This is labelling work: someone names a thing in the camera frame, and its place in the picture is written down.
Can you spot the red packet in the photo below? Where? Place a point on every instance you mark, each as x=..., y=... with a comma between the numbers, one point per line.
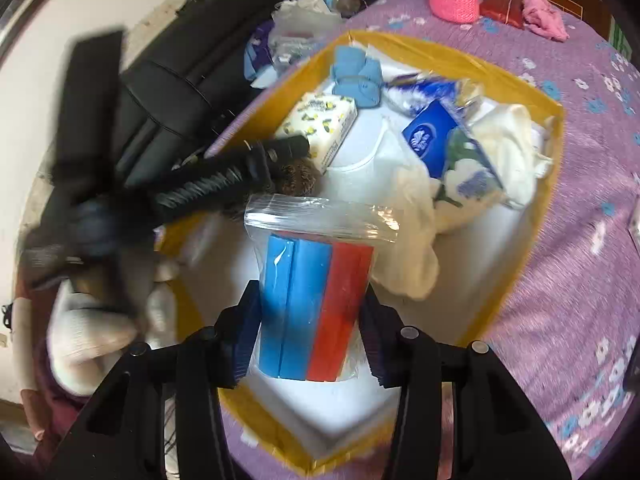
x=502, y=7

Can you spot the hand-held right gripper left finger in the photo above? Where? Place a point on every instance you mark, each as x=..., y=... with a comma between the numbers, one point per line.
x=240, y=332

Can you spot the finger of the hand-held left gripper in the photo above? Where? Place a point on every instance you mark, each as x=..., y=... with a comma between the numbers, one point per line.
x=225, y=180

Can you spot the pink cloth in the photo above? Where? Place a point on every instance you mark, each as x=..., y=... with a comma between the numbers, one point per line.
x=545, y=15

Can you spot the white towel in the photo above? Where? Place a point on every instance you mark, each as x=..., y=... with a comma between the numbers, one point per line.
x=510, y=155

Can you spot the person's left hand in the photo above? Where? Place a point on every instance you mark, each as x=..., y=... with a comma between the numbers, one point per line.
x=90, y=340

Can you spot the black bag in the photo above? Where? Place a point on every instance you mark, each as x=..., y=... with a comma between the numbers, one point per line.
x=185, y=80

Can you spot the clear plastic bags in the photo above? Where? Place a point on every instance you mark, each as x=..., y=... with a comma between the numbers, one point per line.
x=305, y=20

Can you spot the zip bag of sponges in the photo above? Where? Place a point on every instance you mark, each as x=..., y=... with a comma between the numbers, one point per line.
x=305, y=300

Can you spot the blue tissue rolls plastic bag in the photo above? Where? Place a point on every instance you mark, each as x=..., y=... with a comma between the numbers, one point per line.
x=425, y=92

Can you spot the blue towel bundle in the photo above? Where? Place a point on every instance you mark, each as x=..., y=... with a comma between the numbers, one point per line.
x=357, y=75

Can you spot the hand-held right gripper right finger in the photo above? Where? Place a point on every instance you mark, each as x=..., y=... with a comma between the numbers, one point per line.
x=375, y=345

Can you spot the yellow taped foam box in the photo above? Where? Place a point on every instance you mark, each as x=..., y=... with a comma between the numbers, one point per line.
x=515, y=260

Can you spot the small blue tissue pack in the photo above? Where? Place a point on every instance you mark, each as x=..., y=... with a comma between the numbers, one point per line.
x=430, y=135

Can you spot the grey speckled knit cloth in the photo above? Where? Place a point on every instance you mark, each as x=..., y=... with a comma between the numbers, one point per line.
x=300, y=177

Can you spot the lemon print tissue pack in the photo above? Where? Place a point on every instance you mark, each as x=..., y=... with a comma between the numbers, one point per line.
x=320, y=120

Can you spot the white floral tissue pack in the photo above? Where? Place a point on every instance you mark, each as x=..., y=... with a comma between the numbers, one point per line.
x=465, y=180

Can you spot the white thin cloth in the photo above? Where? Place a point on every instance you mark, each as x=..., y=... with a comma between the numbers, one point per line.
x=405, y=230

